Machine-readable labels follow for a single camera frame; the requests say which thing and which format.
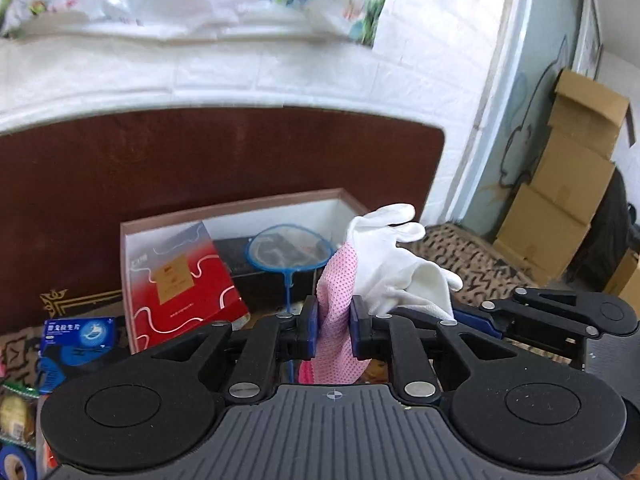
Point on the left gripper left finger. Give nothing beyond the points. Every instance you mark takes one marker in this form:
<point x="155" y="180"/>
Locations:
<point x="274" y="341"/>

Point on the red gradient box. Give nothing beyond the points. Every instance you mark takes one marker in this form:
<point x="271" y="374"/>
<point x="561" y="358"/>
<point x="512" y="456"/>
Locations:
<point x="175" y="285"/>

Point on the blue rimmed mesh net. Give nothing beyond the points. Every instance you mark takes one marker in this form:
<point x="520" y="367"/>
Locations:
<point x="287" y="249"/>

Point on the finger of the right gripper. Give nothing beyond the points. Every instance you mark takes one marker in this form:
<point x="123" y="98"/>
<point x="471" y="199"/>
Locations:
<point x="477" y="319"/>

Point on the stacked cardboard boxes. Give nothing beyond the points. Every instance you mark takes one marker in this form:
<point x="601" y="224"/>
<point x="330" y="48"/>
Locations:
<point x="551" y="215"/>

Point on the patterned letter table cloth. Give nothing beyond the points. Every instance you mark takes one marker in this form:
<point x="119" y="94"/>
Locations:
<point x="484" y="271"/>

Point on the blue black packet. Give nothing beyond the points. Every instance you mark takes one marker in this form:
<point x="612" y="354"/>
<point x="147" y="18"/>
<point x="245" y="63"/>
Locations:
<point x="74" y="347"/>

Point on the dark brown wooden board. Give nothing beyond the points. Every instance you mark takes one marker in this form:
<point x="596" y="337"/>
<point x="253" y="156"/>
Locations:
<point x="67" y="188"/>

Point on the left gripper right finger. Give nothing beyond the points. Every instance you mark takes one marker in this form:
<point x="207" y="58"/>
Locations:
<point x="398" y="339"/>

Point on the black product box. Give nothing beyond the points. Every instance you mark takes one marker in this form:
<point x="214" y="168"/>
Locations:
<point x="262" y="291"/>

